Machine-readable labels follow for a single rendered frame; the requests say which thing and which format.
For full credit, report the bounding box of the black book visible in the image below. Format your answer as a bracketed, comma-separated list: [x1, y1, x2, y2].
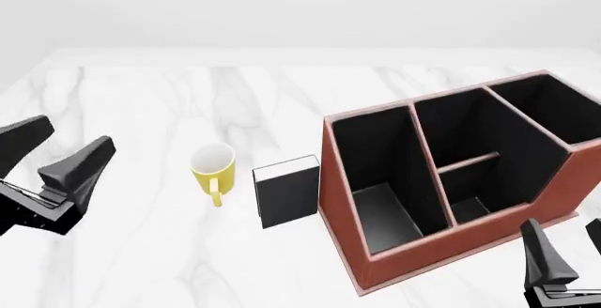
[252, 154, 321, 230]

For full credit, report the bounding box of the red-brown desk caddy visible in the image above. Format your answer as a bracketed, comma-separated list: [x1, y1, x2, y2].
[316, 69, 601, 286]

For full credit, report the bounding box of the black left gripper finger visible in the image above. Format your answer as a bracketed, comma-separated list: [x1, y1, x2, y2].
[37, 135, 117, 216]
[0, 115, 55, 179]

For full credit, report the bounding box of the yellow mug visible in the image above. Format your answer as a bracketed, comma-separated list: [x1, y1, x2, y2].
[190, 142, 237, 208]

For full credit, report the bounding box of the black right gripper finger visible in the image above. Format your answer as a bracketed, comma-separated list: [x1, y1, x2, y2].
[519, 218, 578, 288]
[585, 218, 601, 244]

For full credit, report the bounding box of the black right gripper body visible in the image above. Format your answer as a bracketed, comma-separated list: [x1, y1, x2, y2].
[523, 279, 601, 308]

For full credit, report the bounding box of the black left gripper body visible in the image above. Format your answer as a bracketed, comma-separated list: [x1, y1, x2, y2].
[0, 177, 84, 238]

